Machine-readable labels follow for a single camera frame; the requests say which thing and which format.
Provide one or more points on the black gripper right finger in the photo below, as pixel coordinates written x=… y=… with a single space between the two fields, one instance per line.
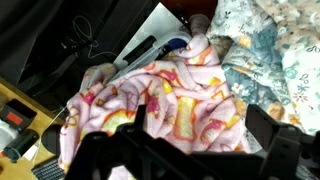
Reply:
x=290 y=153

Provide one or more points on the white box appliance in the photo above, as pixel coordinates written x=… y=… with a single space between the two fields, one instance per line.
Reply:
x=156 y=23

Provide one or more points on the black keyboard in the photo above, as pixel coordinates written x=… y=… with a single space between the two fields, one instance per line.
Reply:
x=50 y=171

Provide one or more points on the light wooden table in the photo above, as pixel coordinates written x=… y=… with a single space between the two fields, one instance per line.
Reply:
x=36 y=123

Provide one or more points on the blue floral quilt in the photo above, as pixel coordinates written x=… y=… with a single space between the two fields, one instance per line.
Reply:
x=266 y=50

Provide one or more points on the dark bottle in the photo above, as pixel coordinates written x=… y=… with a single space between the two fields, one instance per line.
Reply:
x=21 y=145

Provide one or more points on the pink patterned fleece blanket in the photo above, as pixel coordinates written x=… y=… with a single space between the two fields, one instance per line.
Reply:
x=150 y=100

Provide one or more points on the black device with red label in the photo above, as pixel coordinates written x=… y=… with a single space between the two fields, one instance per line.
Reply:
x=15 y=115

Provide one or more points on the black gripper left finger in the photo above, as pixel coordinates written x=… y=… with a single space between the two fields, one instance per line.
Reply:
x=126 y=156

